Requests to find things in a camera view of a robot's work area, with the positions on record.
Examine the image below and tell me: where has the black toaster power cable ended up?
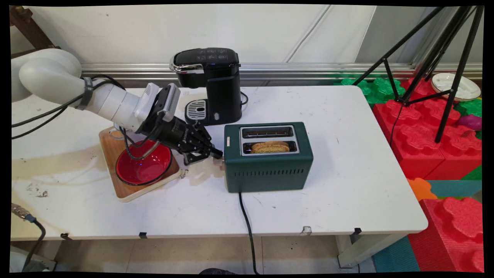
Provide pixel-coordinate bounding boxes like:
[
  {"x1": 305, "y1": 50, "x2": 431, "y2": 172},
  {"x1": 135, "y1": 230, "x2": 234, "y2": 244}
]
[{"x1": 239, "y1": 192, "x2": 260, "y2": 274}]

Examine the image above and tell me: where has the large red foam block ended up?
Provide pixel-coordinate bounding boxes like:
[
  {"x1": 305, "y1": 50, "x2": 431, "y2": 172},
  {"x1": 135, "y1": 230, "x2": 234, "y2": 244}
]
[{"x1": 372, "y1": 77, "x2": 483, "y2": 181}]

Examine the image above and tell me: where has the brown wooden easel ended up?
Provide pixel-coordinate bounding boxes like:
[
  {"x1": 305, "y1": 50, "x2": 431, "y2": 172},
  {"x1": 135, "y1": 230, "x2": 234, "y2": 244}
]
[{"x1": 10, "y1": 6, "x2": 61, "y2": 59}]

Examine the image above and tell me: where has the teal foam mat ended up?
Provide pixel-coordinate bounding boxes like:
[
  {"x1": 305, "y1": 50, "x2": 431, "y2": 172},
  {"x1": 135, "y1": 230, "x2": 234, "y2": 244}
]
[{"x1": 426, "y1": 180, "x2": 483, "y2": 199}]

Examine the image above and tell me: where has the thin tripod cable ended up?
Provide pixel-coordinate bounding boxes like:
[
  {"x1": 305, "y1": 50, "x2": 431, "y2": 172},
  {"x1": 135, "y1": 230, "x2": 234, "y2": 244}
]
[{"x1": 389, "y1": 103, "x2": 405, "y2": 146}]

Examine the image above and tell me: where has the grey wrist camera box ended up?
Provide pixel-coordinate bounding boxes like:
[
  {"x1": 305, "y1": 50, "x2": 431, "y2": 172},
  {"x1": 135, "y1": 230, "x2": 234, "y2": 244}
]
[{"x1": 157, "y1": 83, "x2": 181, "y2": 123}]

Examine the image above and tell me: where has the cable with metal connector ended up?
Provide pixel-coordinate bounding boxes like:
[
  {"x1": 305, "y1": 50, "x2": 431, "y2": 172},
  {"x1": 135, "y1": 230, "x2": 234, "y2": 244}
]
[{"x1": 11, "y1": 203, "x2": 47, "y2": 271}]

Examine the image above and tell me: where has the red foam block tall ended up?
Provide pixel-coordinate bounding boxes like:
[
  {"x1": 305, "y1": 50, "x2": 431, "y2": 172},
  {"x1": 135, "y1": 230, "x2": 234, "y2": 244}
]
[{"x1": 408, "y1": 197, "x2": 485, "y2": 273}]

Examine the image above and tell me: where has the orange foam piece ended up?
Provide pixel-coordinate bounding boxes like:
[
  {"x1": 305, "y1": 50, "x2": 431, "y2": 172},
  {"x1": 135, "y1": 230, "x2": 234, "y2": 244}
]
[{"x1": 408, "y1": 178, "x2": 439, "y2": 202}]

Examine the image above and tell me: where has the white divided plate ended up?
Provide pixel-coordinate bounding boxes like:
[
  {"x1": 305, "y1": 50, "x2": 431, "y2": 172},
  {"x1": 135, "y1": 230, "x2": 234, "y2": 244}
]
[{"x1": 431, "y1": 73, "x2": 482, "y2": 102}]

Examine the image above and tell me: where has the wooden serving tray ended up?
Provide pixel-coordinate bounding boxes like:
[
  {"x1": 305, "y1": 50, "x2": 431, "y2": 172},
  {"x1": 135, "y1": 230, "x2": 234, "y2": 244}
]
[{"x1": 99, "y1": 127, "x2": 182, "y2": 203}]

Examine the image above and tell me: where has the green foam block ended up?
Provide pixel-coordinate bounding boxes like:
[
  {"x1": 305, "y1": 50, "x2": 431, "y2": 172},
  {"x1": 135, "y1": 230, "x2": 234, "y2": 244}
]
[{"x1": 334, "y1": 77, "x2": 406, "y2": 105}]

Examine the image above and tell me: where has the white table leg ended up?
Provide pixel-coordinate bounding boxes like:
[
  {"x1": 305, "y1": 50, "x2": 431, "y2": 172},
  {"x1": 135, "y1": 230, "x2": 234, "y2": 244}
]
[{"x1": 335, "y1": 234, "x2": 408, "y2": 269}]

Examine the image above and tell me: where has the toasted bread slice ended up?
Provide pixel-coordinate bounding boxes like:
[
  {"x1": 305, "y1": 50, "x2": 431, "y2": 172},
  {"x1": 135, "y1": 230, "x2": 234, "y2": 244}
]
[{"x1": 251, "y1": 141, "x2": 290, "y2": 154}]

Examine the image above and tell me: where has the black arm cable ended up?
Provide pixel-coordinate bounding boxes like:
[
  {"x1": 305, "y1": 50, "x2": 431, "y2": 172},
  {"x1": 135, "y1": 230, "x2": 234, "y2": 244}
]
[{"x1": 12, "y1": 75, "x2": 161, "y2": 161}]

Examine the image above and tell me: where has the black coffee machine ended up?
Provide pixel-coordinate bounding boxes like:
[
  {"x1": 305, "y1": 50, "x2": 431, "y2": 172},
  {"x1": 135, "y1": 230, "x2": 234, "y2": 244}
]
[{"x1": 170, "y1": 47, "x2": 243, "y2": 126}]

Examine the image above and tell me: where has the green two-slot toaster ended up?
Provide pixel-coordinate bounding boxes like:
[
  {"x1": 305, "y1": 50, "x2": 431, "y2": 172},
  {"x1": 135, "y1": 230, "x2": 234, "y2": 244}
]
[{"x1": 223, "y1": 122, "x2": 314, "y2": 193}]

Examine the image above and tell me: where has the red bowl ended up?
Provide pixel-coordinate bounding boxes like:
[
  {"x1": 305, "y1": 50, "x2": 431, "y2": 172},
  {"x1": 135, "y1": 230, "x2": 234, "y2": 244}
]
[{"x1": 116, "y1": 140, "x2": 173, "y2": 186}]

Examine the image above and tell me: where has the purple foam piece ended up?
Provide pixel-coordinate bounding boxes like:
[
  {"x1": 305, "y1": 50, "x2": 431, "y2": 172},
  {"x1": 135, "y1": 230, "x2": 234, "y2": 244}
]
[{"x1": 458, "y1": 115, "x2": 483, "y2": 132}]

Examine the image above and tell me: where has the aluminium wall rail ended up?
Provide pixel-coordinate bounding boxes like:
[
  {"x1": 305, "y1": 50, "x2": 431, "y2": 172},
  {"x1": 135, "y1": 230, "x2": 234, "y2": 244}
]
[{"x1": 81, "y1": 63, "x2": 483, "y2": 82}]

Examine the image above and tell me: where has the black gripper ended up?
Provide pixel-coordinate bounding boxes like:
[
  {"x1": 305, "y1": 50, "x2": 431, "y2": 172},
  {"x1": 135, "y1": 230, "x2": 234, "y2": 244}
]
[{"x1": 156, "y1": 117, "x2": 224, "y2": 166}]

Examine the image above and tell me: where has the black tripod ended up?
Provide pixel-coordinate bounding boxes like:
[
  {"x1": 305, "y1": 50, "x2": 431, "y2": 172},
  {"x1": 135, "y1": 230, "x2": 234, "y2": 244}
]
[{"x1": 353, "y1": 6, "x2": 485, "y2": 144}]

